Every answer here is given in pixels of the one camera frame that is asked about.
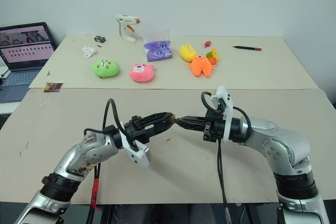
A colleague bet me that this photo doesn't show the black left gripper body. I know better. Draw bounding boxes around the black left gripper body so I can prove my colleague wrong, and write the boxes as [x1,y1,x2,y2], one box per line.
[124,115,156,145]

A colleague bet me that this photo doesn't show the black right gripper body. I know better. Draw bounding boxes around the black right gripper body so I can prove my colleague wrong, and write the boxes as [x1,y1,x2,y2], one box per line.
[202,103,227,142]

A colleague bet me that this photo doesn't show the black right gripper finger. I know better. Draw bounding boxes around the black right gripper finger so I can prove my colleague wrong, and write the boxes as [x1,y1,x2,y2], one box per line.
[180,115,208,125]
[175,120,207,131]

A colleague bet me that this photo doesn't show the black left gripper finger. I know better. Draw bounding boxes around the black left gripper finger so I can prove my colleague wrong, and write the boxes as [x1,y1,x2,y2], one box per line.
[145,121,173,138]
[141,112,174,127]

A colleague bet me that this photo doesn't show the beige cardboard table sheet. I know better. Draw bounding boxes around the beige cardboard table sheet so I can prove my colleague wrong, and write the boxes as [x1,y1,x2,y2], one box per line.
[28,34,321,90]
[0,88,336,205]

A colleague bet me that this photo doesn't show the pink plush toy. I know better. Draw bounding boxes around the pink plush toy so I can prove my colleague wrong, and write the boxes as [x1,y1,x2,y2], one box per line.
[129,63,156,83]

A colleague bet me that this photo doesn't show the orange plush toy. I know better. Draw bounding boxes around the orange plush toy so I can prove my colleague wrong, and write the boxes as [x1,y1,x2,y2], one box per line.
[187,54,217,79]

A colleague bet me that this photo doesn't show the small yellow green plush toy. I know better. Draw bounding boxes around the small yellow green plush toy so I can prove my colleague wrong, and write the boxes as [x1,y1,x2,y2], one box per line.
[205,48,221,65]

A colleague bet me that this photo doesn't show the bagged purple plush toy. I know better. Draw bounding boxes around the bagged purple plush toy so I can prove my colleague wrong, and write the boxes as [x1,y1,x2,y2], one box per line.
[142,28,174,62]

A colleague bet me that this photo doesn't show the black pen with orange end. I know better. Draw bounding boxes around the black pen with orange end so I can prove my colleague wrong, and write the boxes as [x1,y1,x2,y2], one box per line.
[232,45,262,52]

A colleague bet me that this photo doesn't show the crumpled white tissue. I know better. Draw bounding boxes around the crumpled white tissue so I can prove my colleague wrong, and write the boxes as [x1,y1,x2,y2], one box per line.
[81,46,98,59]

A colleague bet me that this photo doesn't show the small printed card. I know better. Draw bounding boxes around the small printed card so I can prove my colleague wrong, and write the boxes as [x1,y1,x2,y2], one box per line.
[43,82,64,94]

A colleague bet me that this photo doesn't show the white glue gun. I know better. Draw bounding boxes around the white glue gun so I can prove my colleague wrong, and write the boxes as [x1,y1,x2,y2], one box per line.
[115,13,141,45]

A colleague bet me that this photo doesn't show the open grey laptop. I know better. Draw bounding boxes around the open grey laptop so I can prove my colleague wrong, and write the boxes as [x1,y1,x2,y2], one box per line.
[0,22,57,104]

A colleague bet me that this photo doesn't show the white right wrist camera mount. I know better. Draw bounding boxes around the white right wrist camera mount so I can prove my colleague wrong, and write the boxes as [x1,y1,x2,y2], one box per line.
[211,85,234,144]

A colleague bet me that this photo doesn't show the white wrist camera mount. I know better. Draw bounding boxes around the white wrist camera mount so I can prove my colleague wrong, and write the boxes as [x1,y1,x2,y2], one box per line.
[120,121,152,169]
[211,85,234,144]

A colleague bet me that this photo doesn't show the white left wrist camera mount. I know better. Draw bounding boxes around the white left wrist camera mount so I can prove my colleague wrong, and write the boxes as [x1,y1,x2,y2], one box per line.
[120,121,152,169]

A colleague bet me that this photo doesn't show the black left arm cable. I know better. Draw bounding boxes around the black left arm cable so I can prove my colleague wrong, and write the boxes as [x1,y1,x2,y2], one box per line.
[83,98,127,136]

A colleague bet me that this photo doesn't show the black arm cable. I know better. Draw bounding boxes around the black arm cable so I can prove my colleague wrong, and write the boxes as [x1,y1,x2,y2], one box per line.
[83,98,127,136]
[200,91,252,224]

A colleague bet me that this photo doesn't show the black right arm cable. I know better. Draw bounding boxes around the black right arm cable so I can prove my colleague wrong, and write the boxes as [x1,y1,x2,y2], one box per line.
[200,91,252,224]

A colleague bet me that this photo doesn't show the black cables with red tag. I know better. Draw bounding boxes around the black cables with red tag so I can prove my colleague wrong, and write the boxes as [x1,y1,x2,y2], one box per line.
[87,163,102,224]

